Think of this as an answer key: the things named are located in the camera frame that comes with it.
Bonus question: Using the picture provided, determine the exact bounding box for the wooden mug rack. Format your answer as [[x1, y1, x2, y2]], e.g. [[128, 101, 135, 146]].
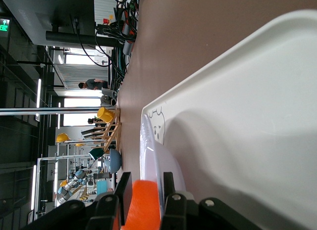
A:
[[81, 108, 122, 154]]

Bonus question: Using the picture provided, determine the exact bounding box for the dark green cup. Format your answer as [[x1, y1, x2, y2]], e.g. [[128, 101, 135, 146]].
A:
[[89, 146, 105, 159]]

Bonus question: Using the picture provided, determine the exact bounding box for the yellow hard hat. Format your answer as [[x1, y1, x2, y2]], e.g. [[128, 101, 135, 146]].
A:
[[56, 133, 72, 143]]

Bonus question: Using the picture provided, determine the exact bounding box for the black round column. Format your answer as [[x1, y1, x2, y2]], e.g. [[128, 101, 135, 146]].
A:
[[46, 30, 117, 47]]

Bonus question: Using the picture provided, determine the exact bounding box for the person in dark shirt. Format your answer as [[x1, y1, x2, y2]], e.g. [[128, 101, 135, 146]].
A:
[[78, 78, 108, 91]]

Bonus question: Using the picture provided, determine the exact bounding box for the blue bowl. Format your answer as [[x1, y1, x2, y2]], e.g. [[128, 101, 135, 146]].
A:
[[108, 148, 122, 174]]

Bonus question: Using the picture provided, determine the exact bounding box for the pale lilac round plate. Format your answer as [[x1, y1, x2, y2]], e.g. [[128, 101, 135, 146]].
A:
[[139, 113, 188, 221]]

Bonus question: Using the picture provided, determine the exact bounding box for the cream tray with bear print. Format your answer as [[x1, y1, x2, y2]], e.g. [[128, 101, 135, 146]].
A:
[[141, 9, 317, 230]]

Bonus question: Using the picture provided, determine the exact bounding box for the tangled cable bundle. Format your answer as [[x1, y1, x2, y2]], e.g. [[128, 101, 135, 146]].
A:
[[95, 0, 143, 92]]

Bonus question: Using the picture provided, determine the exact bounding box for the teal box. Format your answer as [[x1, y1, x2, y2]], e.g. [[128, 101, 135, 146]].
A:
[[96, 180, 107, 195]]

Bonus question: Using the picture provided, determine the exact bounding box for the silver metal post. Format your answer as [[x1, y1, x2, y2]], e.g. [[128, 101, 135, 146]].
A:
[[0, 107, 117, 116]]

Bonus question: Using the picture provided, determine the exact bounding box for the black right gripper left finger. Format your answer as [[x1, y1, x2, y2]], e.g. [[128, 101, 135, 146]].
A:
[[22, 172, 133, 230]]

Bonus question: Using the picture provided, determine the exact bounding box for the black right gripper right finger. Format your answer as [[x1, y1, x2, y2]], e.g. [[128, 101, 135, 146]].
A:
[[159, 172, 256, 230]]

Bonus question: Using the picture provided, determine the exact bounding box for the green exit sign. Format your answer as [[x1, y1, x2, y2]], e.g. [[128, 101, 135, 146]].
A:
[[0, 18, 10, 38]]

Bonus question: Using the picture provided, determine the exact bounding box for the yellow mug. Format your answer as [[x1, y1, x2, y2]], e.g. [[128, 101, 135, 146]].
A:
[[97, 106, 115, 124]]

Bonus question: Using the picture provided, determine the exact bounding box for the orange fruit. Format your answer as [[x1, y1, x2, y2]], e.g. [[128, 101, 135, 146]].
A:
[[112, 180, 161, 230]]

